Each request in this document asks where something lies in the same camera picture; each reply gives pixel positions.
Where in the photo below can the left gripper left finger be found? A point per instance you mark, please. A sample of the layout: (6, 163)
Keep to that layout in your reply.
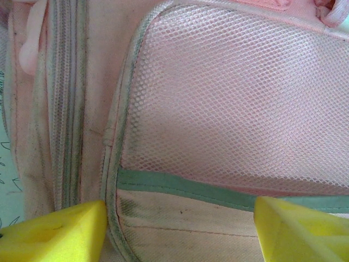
(54, 234)

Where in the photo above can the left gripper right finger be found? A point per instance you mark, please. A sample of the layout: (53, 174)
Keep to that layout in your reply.
(300, 234)

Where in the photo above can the pink backpack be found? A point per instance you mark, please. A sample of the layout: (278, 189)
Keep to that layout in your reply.
(218, 95)

